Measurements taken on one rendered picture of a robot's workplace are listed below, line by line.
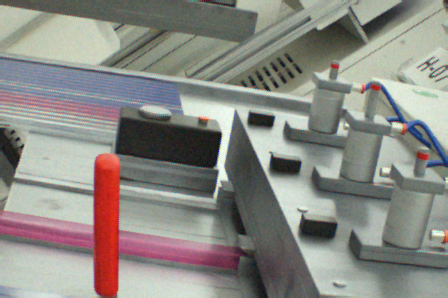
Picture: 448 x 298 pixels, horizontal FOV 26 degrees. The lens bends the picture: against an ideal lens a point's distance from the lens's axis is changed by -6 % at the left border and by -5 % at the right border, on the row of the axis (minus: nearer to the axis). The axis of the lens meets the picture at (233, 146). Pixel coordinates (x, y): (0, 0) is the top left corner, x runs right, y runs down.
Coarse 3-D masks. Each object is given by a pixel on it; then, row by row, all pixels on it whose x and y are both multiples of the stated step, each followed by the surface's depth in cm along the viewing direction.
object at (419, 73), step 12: (444, 24) 107; (444, 48) 111; (420, 60) 112; (432, 60) 110; (444, 60) 107; (408, 72) 111; (420, 72) 108; (432, 72) 106; (444, 72) 104; (420, 84) 105; (432, 84) 103; (444, 84) 101
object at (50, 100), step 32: (0, 64) 99; (32, 64) 101; (0, 96) 86; (32, 96) 88; (64, 96) 91; (96, 96) 93; (128, 96) 95; (160, 96) 97; (32, 128) 81; (64, 128) 81; (96, 128) 82
